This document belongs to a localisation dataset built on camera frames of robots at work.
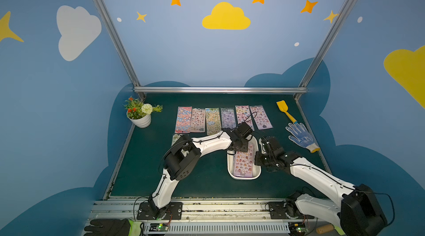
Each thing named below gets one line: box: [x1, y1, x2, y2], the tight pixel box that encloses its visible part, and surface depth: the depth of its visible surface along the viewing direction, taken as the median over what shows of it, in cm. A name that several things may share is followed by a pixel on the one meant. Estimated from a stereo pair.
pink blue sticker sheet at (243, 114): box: [235, 105, 255, 131], surface depth 113 cm
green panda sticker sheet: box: [205, 107, 222, 136], surface depth 110 cm
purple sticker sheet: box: [220, 107, 237, 130], surface depth 113 cm
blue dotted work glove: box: [285, 122, 321, 153], surface depth 103 cm
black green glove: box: [83, 218, 143, 236], surface depth 70 cm
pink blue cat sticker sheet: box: [174, 106, 193, 134], surface depth 110 cm
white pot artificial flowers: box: [122, 95, 164, 129], surface depth 97 cm
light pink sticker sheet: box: [233, 143, 255, 178], surface depth 87 cm
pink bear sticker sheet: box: [249, 104, 274, 131], surface depth 113 cm
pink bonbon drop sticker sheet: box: [190, 108, 206, 133], surface depth 110 cm
